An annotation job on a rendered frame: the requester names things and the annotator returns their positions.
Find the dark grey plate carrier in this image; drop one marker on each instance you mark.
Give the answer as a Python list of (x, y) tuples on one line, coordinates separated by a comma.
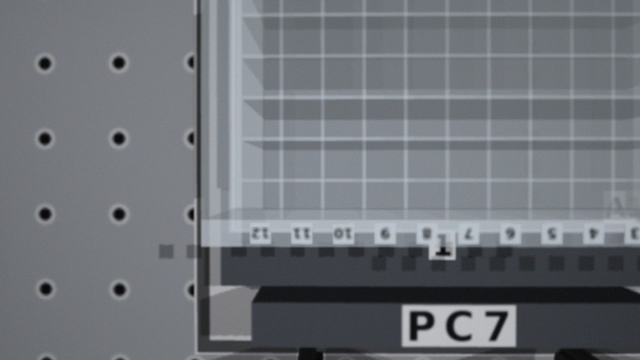
[(439, 297)]

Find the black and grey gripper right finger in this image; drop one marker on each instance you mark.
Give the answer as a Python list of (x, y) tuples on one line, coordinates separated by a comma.
[(573, 354)]

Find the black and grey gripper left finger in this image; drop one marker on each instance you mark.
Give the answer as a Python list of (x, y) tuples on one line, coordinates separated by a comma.
[(309, 354)]

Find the grey flat base plate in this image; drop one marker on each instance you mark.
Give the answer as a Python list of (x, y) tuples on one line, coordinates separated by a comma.
[(97, 181)]

